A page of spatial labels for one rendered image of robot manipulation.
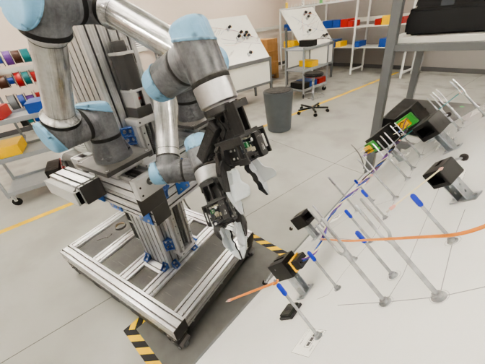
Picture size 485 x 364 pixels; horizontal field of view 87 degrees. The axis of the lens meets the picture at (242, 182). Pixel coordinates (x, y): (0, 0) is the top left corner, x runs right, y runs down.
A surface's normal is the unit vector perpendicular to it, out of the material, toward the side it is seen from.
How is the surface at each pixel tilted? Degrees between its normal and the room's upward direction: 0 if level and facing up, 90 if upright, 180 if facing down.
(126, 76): 90
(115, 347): 0
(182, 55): 84
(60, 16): 123
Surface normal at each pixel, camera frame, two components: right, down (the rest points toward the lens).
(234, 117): -0.64, 0.43
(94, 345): -0.11, -0.84
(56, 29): 0.67, 0.70
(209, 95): -0.23, 0.33
